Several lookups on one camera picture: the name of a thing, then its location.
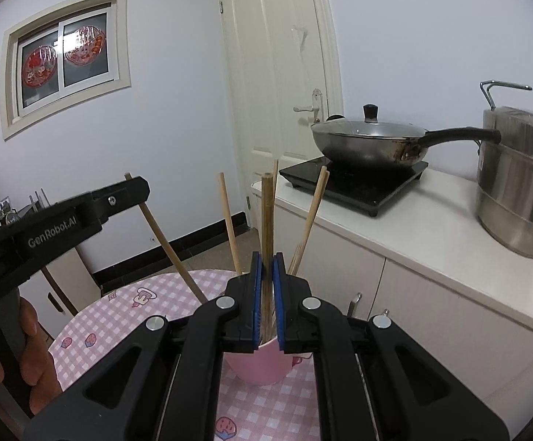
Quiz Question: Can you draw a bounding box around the person's left hand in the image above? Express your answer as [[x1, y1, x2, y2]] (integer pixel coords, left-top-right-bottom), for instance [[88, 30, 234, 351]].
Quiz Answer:
[[0, 295, 61, 407]]

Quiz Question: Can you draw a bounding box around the bunch of wooden chopsticks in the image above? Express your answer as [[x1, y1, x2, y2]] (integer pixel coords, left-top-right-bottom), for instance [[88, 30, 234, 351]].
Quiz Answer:
[[218, 158, 331, 277]]

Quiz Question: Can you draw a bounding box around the cream framed window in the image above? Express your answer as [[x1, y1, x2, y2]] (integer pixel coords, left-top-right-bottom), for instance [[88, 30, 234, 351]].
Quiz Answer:
[[1, 0, 132, 141]]

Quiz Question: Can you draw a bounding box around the cream panel door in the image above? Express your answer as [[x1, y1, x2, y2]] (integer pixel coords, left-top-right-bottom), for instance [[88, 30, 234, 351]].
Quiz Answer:
[[216, 0, 344, 235]]

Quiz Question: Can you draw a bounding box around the single wooden chopstick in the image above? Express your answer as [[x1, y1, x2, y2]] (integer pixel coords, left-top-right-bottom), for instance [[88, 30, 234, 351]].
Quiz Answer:
[[124, 172, 208, 305]]

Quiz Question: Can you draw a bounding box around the stainless steel steamer pot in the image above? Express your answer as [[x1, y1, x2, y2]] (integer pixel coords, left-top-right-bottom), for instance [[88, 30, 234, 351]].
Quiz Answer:
[[474, 80, 533, 259]]

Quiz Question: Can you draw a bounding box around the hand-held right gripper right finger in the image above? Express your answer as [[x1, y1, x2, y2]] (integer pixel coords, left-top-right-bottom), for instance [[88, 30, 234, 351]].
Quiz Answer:
[[272, 252, 510, 441]]

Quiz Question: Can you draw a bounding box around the steel wok black handle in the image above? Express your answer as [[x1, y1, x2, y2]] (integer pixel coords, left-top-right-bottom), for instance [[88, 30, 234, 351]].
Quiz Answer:
[[311, 119, 502, 169]]

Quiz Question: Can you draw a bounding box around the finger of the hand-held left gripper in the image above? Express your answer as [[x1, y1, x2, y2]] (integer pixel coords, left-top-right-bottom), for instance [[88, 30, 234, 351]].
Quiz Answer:
[[89, 175, 151, 226]]

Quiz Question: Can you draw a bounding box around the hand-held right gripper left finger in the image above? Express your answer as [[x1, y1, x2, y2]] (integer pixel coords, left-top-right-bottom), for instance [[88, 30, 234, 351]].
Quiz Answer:
[[23, 252, 264, 441]]

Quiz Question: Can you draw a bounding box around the pink checked tablecloth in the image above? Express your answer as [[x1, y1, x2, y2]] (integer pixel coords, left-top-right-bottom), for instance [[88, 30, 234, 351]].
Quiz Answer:
[[48, 269, 322, 441]]

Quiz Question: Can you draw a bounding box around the glass wok lid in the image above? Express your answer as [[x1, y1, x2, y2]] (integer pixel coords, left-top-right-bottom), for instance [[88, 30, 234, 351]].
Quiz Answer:
[[311, 104, 428, 141]]

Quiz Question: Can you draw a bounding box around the pink cup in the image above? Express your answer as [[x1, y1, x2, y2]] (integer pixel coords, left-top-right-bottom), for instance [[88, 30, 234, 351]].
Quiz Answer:
[[223, 266, 306, 387]]

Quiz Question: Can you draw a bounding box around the thin metal wire stand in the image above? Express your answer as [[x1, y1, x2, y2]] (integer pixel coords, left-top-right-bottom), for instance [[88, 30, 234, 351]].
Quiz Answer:
[[29, 187, 52, 209]]

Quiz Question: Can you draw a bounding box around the red round window decoration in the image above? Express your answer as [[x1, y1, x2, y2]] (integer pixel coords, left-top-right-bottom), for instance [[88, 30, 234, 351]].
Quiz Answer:
[[22, 45, 58, 87], [64, 28, 103, 64]]

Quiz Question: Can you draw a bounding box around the metal door handle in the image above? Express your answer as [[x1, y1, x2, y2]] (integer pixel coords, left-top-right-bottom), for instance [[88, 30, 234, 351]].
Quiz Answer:
[[293, 88, 324, 125]]

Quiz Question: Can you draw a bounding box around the black induction cooker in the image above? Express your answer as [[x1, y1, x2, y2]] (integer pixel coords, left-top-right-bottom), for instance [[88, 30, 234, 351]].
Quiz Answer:
[[278, 156, 430, 218]]

